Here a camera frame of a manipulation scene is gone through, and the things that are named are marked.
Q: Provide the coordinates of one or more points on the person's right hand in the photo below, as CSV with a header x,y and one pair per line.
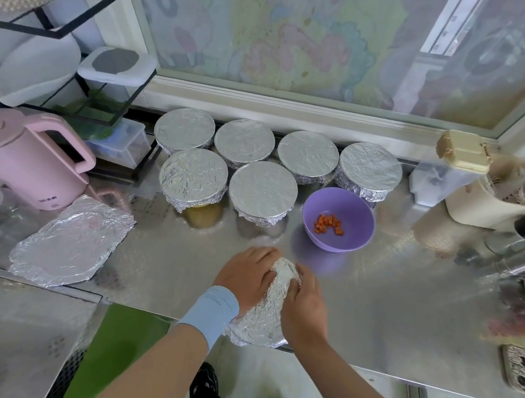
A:
x,y
306,310

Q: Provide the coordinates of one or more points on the beige round object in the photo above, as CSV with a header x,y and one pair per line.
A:
x,y
464,151

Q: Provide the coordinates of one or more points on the window with cartoon film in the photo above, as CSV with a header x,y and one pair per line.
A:
x,y
319,33

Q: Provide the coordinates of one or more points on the stainless steel countertop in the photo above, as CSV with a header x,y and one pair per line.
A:
x,y
400,316

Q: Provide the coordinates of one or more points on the light blue wristband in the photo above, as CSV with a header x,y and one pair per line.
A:
x,y
209,315

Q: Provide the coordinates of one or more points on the person's left hand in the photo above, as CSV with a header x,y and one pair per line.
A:
x,y
246,275

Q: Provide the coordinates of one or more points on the white plate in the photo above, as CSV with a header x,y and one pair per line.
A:
x,y
36,72

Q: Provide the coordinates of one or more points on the purple bowl carrot pieces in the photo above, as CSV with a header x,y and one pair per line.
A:
x,y
351,211

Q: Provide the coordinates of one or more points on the clear plastic box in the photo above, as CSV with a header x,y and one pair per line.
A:
x,y
120,141

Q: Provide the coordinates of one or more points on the black left shoe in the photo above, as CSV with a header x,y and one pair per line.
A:
x,y
205,379

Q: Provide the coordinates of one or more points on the stack of aluminium foil sheets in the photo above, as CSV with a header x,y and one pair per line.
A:
x,y
70,243

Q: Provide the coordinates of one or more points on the pink electric kettle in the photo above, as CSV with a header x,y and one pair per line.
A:
x,y
17,159

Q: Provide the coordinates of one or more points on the black metal rack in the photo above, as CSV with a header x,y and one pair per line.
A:
x,y
75,16

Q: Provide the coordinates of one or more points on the yellow bowl with greens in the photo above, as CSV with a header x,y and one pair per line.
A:
x,y
202,216

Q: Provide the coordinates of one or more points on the patterned case smartphone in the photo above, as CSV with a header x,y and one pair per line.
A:
x,y
524,370

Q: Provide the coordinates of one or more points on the green floor mat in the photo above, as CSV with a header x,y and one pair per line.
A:
x,y
112,359

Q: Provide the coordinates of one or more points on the person's left forearm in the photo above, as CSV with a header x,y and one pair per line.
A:
x,y
148,372

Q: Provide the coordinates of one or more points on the cream organiser tray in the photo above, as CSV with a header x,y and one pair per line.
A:
x,y
474,206

